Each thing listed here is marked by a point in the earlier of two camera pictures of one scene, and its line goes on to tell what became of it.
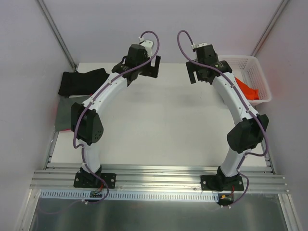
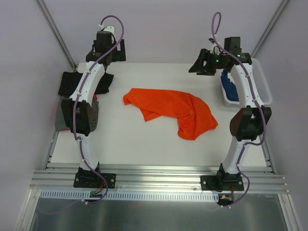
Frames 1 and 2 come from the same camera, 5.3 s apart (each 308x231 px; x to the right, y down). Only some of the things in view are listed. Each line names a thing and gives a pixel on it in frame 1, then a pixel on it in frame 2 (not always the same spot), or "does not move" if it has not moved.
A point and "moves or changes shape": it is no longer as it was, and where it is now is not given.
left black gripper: [149, 68] to [121, 51]
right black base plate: [216, 183] does not move
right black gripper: [197, 72] to [206, 61]
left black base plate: [90, 180] does not move
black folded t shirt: [75, 83] does not move
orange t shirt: [250, 94] moves or changes shape
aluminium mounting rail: [60, 178] does not move
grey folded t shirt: [63, 115] does not move
